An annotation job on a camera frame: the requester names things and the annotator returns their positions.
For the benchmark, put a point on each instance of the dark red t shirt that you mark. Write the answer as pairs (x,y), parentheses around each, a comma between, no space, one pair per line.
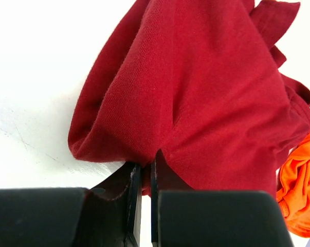
(200,82)

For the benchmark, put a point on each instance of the orange t shirt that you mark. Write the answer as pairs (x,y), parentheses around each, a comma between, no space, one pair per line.
(293,196)

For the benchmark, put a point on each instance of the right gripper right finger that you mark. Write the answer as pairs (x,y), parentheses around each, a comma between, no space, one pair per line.
(182,216)

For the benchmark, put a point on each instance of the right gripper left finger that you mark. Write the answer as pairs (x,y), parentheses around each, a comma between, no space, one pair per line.
(105,215)

